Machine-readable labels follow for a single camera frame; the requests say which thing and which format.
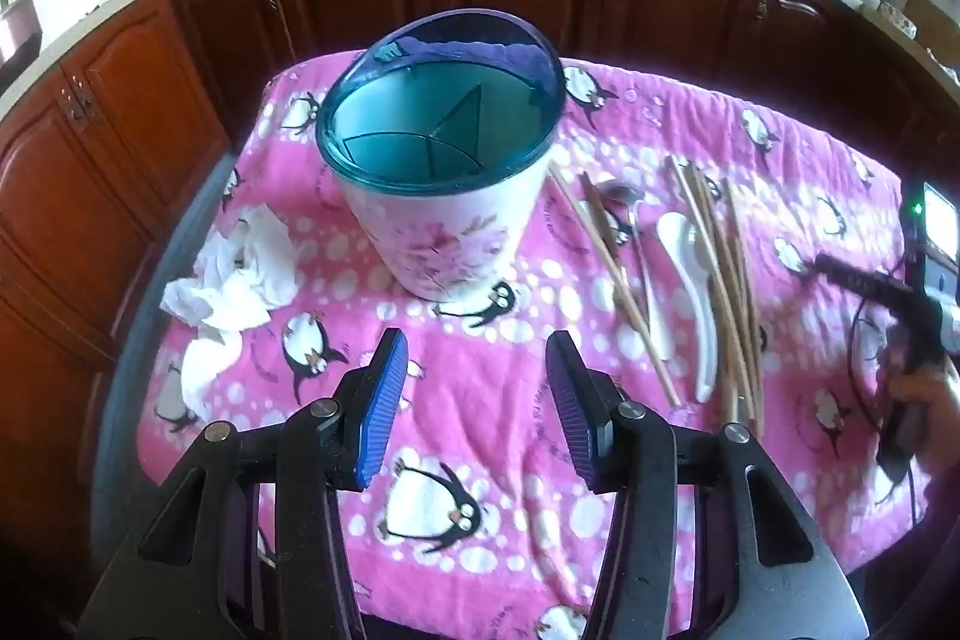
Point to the white ceramic spoon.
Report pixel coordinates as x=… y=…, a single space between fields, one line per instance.
x=686 y=250

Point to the person's right hand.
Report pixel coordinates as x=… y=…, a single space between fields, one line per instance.
x=941 y=404

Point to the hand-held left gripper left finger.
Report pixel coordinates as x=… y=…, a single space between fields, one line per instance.
x=384 y=400

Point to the white floral utensil holder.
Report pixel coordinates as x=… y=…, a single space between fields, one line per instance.
x=442 y=220

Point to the metal spoon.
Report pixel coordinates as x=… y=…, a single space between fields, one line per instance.
x=622 y=194

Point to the single wooden chopstick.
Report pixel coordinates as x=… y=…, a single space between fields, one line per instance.
x=658 y=368

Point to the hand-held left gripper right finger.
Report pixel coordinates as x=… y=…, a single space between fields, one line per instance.
x=570 y=400

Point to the crumpled white tissue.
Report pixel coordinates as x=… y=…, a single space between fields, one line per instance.
x=247 y=280

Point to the pink penguin print blanket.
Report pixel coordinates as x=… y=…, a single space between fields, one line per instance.
x=480 y=355

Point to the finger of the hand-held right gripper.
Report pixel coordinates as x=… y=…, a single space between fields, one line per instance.
x=862 y=276

